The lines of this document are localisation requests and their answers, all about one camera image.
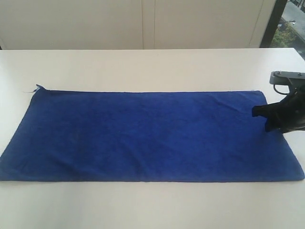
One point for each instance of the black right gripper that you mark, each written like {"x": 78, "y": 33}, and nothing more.
{"x": 288, "y": 115}

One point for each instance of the blue microfiber cloth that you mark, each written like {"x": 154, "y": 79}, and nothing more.
{"x": 150, "y": 137}

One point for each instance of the beige cabinet doors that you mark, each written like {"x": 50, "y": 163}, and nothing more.
{"x": 132, "y": 24}

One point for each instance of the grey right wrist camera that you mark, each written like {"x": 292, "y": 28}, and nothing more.
{"x": 287, "y": 78}

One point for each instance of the dark window frame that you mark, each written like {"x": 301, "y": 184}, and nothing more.
{"x": 274, "y": 19}

